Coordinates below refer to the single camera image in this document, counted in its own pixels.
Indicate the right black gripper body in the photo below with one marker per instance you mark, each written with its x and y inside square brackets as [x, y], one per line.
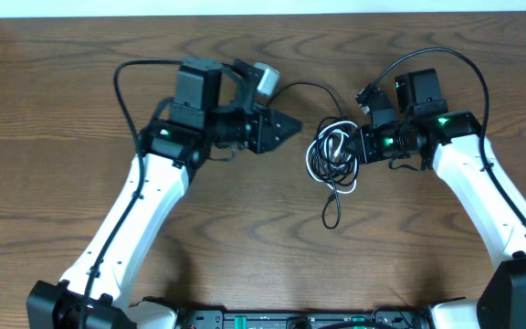
[386, 142]

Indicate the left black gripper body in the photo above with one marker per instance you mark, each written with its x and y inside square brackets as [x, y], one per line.
[256, 133]

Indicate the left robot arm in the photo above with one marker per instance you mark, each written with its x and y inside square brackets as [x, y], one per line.
[215, 105]

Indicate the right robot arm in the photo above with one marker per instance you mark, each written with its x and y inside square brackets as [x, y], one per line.
[451, 144]

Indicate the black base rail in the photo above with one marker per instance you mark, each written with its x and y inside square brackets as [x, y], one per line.
[290, 320]

